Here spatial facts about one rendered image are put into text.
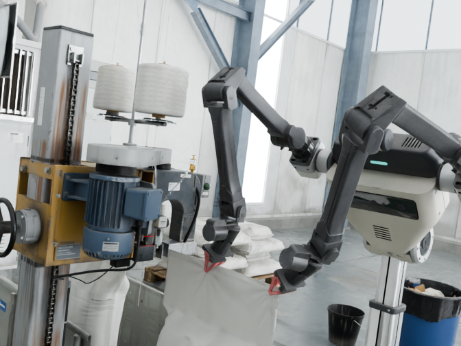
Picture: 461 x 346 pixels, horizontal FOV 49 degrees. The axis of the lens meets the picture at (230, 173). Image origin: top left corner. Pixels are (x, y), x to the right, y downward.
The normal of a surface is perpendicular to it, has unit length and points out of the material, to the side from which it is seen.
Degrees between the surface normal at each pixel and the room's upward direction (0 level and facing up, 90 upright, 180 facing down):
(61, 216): 90
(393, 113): 118
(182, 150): 90
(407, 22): 90
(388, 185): 40
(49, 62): 90
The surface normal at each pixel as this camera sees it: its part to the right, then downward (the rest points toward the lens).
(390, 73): -0.68, -0.04
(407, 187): -0.34, -0.78
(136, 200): -0.32, 0.02
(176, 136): 0.73, 0.13
